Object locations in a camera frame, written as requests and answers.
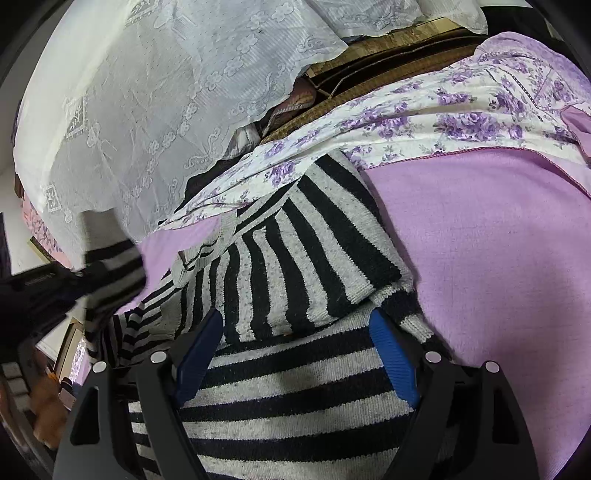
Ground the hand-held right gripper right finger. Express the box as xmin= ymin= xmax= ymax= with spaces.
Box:
xmin=369 ymin=307 xmax=541 ymax=480

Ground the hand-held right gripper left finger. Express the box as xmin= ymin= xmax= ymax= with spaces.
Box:
xmin=52 ymin=307 xmax=225 ymax=480

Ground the black and grey striped sweater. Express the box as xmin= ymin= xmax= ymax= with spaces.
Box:
xmin=83 ymin=150 xmax=462 ymax=480

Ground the person's left hand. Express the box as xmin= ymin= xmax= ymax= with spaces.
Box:
xmin=31 ymin=375 xmax=69 ymax=449

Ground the wooden cabinet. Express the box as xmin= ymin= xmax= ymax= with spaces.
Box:
xmin=53 ymin=320 xmax=89 ymax=386

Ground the pink blanket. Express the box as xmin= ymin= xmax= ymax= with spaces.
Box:
xmin=139 ymin=148 xmax=591 ymax=480

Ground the white lace cloth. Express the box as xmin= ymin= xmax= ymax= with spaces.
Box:
xmin=14 ymin=0 xmax=490 ymax=245

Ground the purple floral bed sheet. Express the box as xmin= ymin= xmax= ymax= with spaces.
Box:
xmin=159 ymin=31 xmax=591 ymax=232

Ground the brown woven mat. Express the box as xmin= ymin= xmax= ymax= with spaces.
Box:
xmin=261 ymin=18 xmax=490 ymax=144

